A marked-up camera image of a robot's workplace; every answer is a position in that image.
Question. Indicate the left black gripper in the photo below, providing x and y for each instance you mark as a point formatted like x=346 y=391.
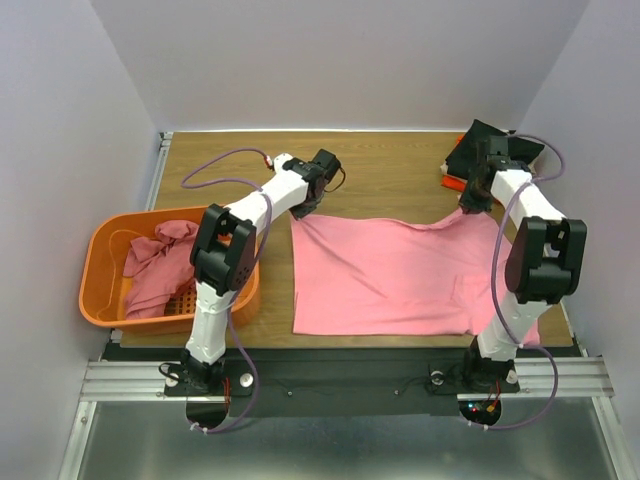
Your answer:
x=298 y=213

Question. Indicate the aluminium frame rail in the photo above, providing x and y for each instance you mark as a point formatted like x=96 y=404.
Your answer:
x=127 y=372

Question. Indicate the orange plastic basket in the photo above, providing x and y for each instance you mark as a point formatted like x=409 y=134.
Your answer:
x=104 y=287

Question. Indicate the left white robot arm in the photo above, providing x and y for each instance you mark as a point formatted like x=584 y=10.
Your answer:
x=227 y=245

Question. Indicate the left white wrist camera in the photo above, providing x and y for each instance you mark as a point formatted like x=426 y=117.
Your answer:
x=276 y=163

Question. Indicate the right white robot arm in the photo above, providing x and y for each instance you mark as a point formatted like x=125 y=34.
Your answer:
x=543 y=265

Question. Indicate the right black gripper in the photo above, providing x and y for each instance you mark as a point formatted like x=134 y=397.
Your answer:
x=470 y=201

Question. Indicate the folded black t shirt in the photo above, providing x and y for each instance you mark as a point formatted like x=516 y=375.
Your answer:
x=464 y=155

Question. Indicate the light pink t shirt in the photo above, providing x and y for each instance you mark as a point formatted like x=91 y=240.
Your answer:
x=387 y=277

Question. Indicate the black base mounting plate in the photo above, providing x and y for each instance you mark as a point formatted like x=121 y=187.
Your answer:
x=335 y=382

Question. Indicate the folded orange t shirt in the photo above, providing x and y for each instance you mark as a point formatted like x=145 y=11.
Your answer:
x=452 y=182

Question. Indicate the dusty rose shirt in basket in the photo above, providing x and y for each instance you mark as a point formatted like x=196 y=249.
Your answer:
x=159 y=267

